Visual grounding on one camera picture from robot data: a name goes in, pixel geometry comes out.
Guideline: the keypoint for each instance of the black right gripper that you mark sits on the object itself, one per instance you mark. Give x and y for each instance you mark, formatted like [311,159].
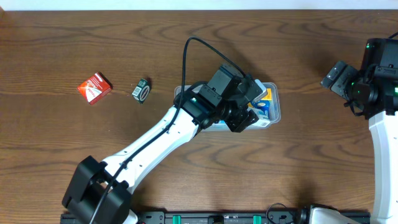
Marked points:
[339,78]

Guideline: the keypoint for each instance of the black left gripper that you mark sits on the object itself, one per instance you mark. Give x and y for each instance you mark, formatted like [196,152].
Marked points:
[247,118]

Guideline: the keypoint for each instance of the blue KoolFever box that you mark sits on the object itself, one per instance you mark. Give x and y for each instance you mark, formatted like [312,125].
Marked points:
[273,115]

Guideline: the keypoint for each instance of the white Panadol box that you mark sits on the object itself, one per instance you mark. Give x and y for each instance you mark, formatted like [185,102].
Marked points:
[262,113]

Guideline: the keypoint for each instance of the yellow medicine box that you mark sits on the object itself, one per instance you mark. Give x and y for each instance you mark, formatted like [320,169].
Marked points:
[264,101]

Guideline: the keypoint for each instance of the small dark green box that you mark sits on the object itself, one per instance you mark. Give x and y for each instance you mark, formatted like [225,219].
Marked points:
[141,91]

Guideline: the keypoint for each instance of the red Panadol box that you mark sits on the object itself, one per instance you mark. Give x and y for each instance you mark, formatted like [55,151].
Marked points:
[95,88]

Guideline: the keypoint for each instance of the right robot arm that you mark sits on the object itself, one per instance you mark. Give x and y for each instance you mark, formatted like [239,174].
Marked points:
[383,128]

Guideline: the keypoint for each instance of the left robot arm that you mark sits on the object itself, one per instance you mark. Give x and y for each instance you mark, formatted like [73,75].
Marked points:
[101,192]

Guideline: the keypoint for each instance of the clear plastic container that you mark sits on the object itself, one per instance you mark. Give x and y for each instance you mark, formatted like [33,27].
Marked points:
[221,125]

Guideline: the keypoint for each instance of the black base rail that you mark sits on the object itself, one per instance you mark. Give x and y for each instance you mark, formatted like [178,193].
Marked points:
[272,215]

